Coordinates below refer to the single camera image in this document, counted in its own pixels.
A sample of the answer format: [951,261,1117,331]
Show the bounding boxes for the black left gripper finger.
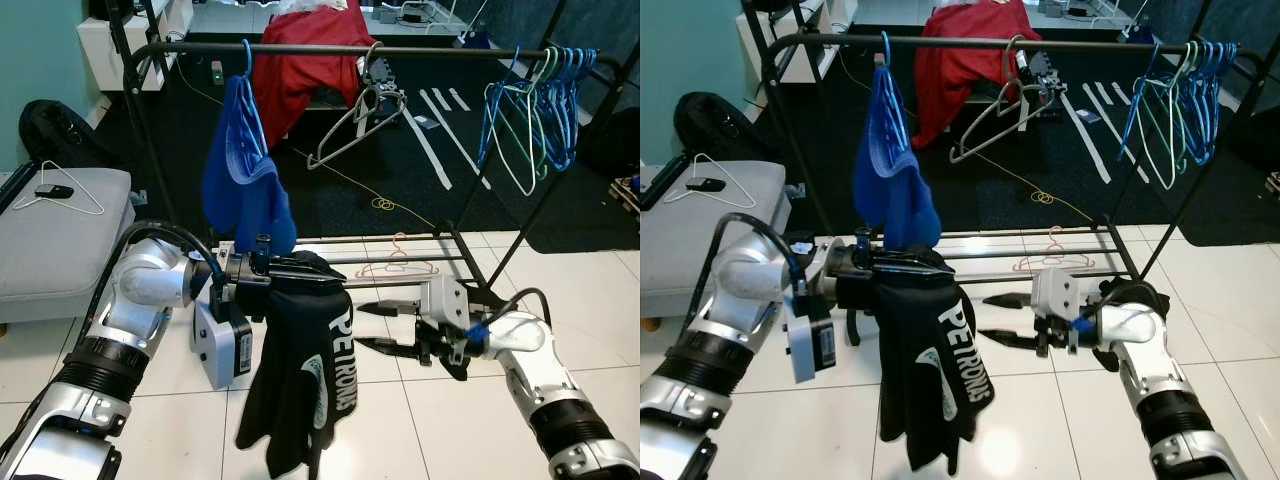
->
[268,272,346,293]
[878,250,947,271]
[878,270,951,291]
[268,252,343,274]

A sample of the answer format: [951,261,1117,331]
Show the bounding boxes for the dark grey plastic hanger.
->
[975,78,1061,136]
[330,85,406,141]
[948,38,1061,166]
[305,45,406,173]

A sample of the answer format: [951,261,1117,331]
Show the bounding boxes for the pink plastic hanger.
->
[1015,225,1099,273]
[357,235,441,281]

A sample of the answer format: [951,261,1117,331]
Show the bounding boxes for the light green plastic hanger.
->
[520,48,573,176]
[495,50,561,196]
[1140,42,1201,191]
[1165,42,1216,176]

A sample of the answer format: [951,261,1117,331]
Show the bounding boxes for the black rubber floor mat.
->
[750,15,1280,251]
[90,20,641,256]

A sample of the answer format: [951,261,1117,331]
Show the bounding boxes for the blue shirt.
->
[853,65,943,251]
[200,75,299,256]

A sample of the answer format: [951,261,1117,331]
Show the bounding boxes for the black crumpled garment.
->
[1098,278,1171,323]

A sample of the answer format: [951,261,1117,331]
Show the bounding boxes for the grey upholstered ottoman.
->
[640,158,791,321]
[0,165,136,326]

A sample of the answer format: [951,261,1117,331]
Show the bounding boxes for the long white floor strip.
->
[420,90,463,141]
[1080,82,1126,136]
[405,95,453,191]
[1060,90,1113,186]

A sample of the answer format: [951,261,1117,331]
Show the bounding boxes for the red cloth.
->
[250,5,376,149]
[912,0,1041,151]

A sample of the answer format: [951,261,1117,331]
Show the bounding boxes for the black machine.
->
[1015,50,1066,96]
[355,55,406,101]

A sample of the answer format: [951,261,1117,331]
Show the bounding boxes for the black backpack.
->
[18,100,116,169]
[675,92,771,161]

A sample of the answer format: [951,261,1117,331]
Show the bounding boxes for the white shelf unit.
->
[78,0,196,93]
[735,0,851,83]

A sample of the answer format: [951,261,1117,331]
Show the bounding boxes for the white low platform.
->
[850,0,1166,41]
[190,0,501,46]

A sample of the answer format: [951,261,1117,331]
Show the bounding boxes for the black metal clothes rack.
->
[122,40,626,301]
[765,30,1266,291]

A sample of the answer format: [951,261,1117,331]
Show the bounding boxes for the black metal pole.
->
[740,0,776,46]
[1080,0,1236,236]
[105,0,141,61]
[438,0,593,239]

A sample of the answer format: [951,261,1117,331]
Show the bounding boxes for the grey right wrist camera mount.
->
[418,275,473,339]
[1030,268,1083,336]

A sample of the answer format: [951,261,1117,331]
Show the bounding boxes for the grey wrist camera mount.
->
[190,292,255,391]
[783,292,839,386]
[418,275,473,339]
[1030,268,1083,336]

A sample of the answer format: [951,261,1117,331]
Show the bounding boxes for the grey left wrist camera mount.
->
[190,292,255,391]
[783,292,839,386]

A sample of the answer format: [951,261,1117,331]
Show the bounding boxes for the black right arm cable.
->
[462,288,553,346]
[1075,282,1171,331]

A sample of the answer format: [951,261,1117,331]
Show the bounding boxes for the white wire hanger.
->
[12,160,104,216]
[670,152,766,211]

